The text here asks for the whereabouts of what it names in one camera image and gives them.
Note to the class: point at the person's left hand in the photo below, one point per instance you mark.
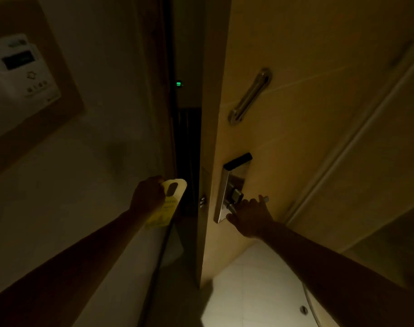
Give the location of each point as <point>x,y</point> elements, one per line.
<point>147,195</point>

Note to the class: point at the person's right hand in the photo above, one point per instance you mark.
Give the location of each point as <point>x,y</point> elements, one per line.
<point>251,219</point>

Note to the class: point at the person's left fingers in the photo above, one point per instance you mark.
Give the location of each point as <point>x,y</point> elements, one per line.
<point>157,187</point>

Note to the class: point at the person's right fingers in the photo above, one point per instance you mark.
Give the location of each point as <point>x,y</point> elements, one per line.
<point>253,204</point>

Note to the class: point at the yellow door hanger sign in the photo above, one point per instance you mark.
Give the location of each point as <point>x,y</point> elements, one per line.
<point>166,204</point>

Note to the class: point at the person's right forearm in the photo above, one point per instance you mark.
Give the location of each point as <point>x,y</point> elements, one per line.
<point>339,279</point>

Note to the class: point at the person's left forearm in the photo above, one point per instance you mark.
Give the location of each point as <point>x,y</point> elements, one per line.
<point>62,265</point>

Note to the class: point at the wooden door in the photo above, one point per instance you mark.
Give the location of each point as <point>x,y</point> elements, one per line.
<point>295,132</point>

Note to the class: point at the silver door guard latch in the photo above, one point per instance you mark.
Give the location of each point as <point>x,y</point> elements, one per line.
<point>249,95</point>

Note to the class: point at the silver floor door stop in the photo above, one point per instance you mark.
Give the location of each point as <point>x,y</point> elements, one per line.
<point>304,310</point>

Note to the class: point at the white key card holder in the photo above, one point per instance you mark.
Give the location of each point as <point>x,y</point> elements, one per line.
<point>18,78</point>

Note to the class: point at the dark wooden door frame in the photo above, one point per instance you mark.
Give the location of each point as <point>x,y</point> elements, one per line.
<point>159,98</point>

